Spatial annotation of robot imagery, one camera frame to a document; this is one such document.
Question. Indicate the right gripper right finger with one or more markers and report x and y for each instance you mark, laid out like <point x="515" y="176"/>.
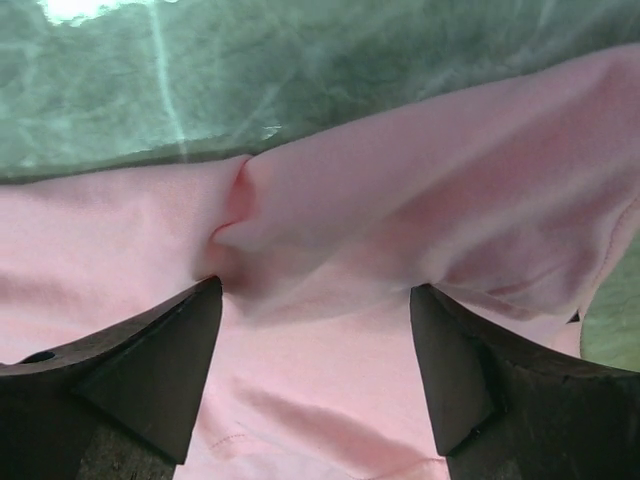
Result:
<point x="504" y="407"/>

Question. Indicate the pink t shirt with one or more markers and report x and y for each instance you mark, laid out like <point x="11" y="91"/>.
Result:
<point x="516" y="198"/>

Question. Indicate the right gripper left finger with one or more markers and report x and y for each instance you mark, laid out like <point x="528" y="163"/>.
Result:
<point x="120" y="403"/>

